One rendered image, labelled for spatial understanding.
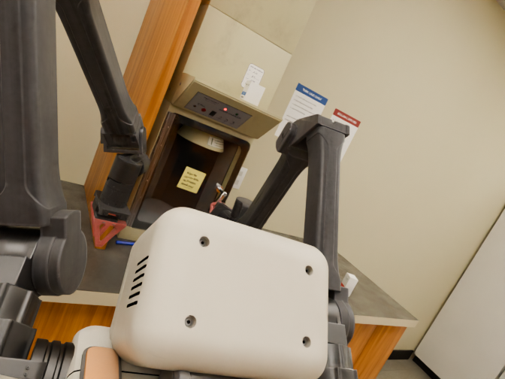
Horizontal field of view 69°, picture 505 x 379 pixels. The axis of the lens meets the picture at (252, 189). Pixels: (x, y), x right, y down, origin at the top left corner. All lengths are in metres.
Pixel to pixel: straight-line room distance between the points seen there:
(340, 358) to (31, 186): 0.45
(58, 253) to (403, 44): 2.05
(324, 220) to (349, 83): 1.45
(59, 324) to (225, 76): 0.83
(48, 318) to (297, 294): 0.79
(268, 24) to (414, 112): 1.40
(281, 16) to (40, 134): 0.95
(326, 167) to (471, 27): 2.05
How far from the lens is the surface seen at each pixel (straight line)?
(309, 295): 0.40
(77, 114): 1.57
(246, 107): 1.12
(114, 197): 0.82
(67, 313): 1.08
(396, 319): 1.81
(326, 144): 0.71
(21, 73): 0.45
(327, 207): 0.66
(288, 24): 1.28
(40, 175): 0.45
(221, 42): 1.18
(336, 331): 0.60
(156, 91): 1.05
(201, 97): 1.09
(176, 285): 0.34
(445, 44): 2.50
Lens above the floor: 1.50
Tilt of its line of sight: 12 degrees down
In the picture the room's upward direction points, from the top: 25 degrees clockwise
